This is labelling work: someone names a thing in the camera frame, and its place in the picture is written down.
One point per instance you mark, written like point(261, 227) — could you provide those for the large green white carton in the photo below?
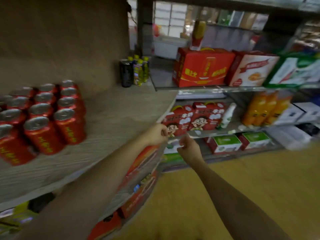
point(292, 71)

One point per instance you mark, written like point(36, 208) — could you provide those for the person's right hand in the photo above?
point(191, 149)

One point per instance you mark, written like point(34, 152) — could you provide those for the person's right forearm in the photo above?
point(237, 202)

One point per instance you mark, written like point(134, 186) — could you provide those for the person's left hand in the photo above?
point(157, 134)

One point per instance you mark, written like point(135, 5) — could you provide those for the stack of white blue boxes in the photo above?
point(300, 112)

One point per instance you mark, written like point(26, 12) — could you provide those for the pack of orange bottles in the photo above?
point(265, 108)

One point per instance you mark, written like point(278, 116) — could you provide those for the block of red slim cans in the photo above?
point(42, 134)

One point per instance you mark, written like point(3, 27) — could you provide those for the red cartoon face carton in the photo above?
point(177, 122)
point(207, 118)

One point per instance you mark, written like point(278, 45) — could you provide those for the person's left forearm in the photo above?
point(87, 192)

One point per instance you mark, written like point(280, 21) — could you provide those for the white slim bottle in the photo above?
point(227, 116)

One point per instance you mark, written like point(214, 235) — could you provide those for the yellow green bottle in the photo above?
point(140, 71)

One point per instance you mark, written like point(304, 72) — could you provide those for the red yellow-print carton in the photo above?
point(202, 68)

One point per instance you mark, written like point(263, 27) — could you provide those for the red porridge print carton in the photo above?
point(105, 227)
point(135, 202)

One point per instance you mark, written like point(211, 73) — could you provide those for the white red-print carton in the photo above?
point(252, 69)

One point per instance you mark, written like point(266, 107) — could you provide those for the yellow red tall pack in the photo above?
point(198, 34)

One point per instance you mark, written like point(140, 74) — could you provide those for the gold brown box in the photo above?
point(307, 37)

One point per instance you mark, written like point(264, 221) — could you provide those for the small red carton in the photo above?
point(140, 162)

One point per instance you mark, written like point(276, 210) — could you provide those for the dark price tag strip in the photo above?
point(137, 187)

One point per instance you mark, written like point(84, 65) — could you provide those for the stack of white plastic packs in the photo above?
point(290, 137)

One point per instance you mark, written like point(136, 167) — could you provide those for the small green-top box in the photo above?
point(172, 152)
point(225, 143)
point(255, 140)

